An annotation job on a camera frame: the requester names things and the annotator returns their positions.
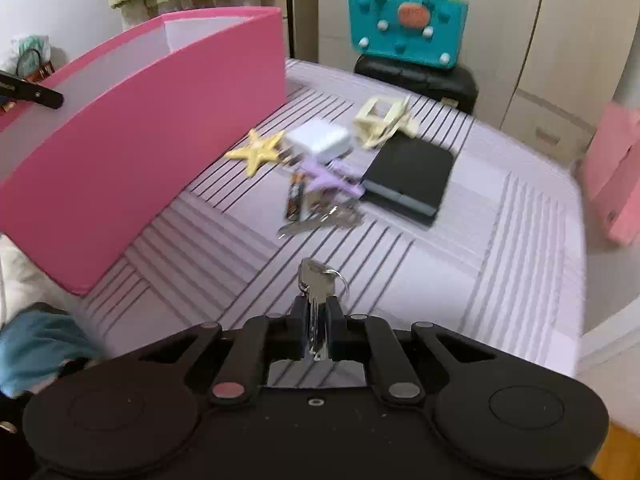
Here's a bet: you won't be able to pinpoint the white power adapter plug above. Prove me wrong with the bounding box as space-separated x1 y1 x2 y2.
284 118 352 164

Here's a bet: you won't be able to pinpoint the yellow starfish ornament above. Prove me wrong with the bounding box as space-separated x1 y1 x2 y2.
224 129 284 178

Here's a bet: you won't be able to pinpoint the purple plastic clip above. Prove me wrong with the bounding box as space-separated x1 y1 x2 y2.
296 157 364 200

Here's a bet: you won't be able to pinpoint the black suitcase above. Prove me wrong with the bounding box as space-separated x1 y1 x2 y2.
354 54 480 115

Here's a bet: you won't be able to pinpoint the silver keys on bed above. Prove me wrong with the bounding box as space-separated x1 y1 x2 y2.
278 200 363 238

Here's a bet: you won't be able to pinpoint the pink paper bag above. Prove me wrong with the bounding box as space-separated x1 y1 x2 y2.
580 103 639 246

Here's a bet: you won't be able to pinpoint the teal felt handbag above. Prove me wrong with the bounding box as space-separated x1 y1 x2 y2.
348 0 469 70

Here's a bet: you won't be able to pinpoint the black rectangular flat case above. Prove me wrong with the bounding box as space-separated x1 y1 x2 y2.
360 136 454 226

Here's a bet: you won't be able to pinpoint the large pink storage box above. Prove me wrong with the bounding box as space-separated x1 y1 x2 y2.
1 6 286 295

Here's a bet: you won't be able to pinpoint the clutter of bags on nightstand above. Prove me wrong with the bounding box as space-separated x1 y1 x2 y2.
1 35 55 115

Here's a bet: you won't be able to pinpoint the white wardrobe cabinet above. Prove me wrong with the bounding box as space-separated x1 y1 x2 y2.
286 0 640 166

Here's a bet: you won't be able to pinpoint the black gold AA battery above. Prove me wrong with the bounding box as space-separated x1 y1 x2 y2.
285 171 306 222

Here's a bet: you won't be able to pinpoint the cream plastic hair claw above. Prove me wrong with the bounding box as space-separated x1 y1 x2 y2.
354 96 419 150

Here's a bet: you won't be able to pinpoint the silver key bunch with ring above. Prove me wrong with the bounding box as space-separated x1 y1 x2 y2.
297 258 349 361

